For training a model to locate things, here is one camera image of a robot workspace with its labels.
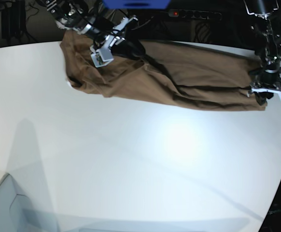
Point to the white bin at corner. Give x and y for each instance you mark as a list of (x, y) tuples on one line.
[(17, 212)]

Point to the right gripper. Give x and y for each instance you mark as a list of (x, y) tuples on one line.
[(105, 34)]

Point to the brown t-shirt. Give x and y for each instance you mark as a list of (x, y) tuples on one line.
[(172, 74)]

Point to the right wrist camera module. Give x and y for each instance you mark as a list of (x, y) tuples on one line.
[(101, 57)]

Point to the blue box at top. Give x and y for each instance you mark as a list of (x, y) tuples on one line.
[(136, 4)]

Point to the black power strip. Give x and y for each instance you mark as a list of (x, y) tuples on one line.
[(194, 14)]

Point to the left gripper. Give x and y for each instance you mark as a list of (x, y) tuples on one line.
[(264, 81)]

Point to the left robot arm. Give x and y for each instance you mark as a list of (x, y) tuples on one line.
[(269, 50)]

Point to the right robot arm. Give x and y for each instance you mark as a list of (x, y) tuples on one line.
[(69, 14)]

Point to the black equipment box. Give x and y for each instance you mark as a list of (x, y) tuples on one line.
[(13, 20)]

